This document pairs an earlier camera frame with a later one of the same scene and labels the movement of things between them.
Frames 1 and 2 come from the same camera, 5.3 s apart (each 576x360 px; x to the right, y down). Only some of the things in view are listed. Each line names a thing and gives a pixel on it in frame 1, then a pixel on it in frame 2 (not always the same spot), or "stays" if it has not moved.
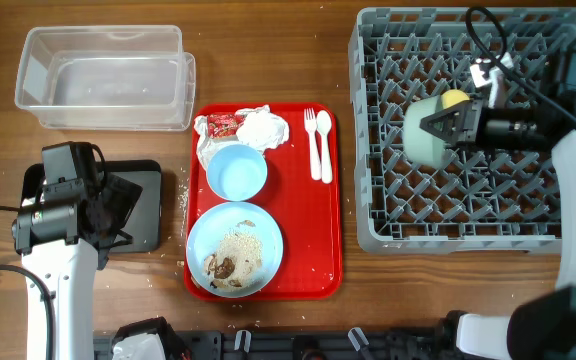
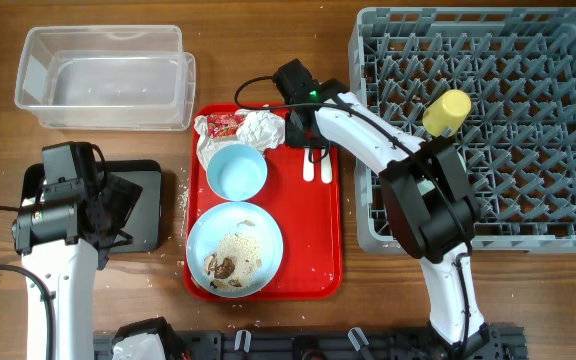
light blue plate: (207, 231) stays
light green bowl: (421, 147) to (425, 186)
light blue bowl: (237, 172) stays
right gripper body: (495, 128) to (295, 142)
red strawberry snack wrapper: (224, 125) stays
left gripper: (121, 194) stays
